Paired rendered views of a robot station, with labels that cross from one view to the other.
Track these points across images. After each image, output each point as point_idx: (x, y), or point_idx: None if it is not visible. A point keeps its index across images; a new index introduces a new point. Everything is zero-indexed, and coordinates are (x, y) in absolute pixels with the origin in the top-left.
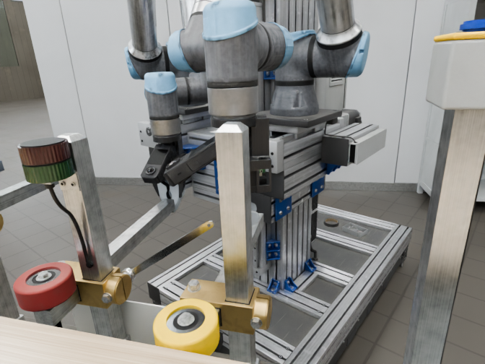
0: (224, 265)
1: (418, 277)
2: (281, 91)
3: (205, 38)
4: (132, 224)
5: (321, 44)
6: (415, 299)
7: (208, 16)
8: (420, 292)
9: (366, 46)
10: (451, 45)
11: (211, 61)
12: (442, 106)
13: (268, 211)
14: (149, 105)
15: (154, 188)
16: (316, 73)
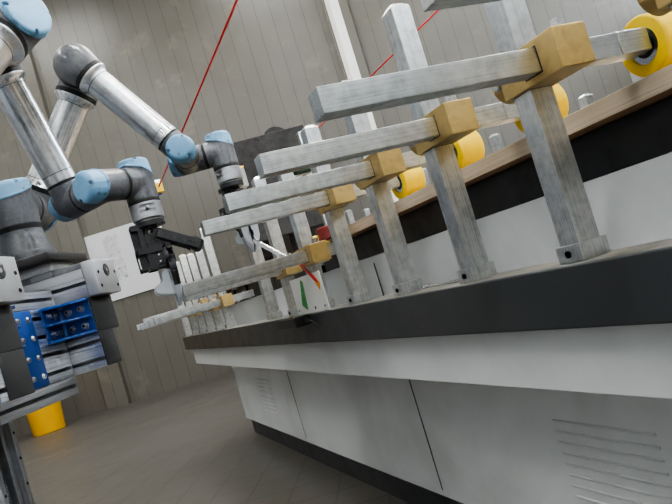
0: (282, 238)
1: (254, 253)
2: (40, 232)
3: (231, 143)
4: (243, 267)
5: None
6: (257, 263)
7: (229, 135)
8: (260, 255)
9: None
10: (243, 168)
11: (235, 153)
12: (248, 184)
13: (116, 347)
14: (154, 185)
15: (178, 273)
16: (41, 220)
